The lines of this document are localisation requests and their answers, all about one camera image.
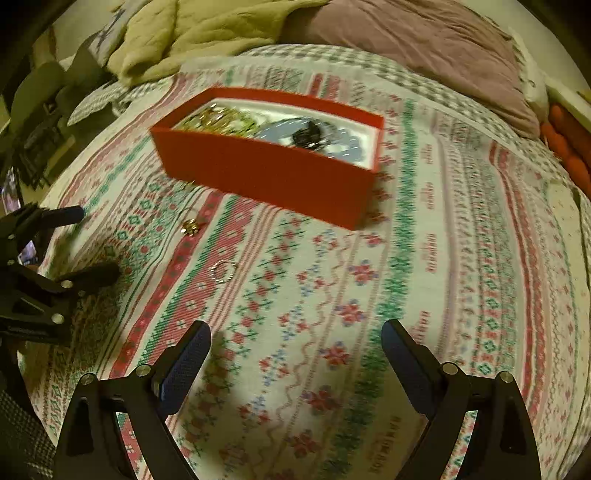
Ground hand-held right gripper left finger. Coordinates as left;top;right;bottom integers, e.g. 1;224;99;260
54;320;213;480

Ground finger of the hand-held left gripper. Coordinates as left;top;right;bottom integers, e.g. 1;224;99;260
0;204;86;252
0;262;122;324

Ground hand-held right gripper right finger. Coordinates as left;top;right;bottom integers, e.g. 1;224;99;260
381;318;542;480

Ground red jewelry box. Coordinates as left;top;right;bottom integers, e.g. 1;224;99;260
150;87;385;230

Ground blue bead bracelet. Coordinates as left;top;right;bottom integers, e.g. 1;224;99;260
256;119;368;165

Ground black flower ring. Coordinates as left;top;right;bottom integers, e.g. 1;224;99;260
292;120;326;149

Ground patterned striped blanket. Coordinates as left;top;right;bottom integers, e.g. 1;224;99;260
18;60;583;480

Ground dark furniture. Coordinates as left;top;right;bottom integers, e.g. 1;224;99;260
9;44;116;185

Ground deer print pillow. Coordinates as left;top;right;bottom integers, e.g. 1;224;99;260
88;0;132;61

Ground cream and checked quilt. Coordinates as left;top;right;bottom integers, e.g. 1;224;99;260
547;182;591;324

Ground beige quilt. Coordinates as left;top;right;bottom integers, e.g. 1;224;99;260
106;0;331;86

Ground orange carrot plush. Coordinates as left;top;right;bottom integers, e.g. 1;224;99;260
539;104;591;185

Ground grey checked bedsheet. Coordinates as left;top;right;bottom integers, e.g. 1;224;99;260
69;44;550;139

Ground white cushion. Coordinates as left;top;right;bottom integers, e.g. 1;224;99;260
547;76;591;121

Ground purple pillow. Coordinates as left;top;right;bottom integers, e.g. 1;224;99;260
281;0;541;139

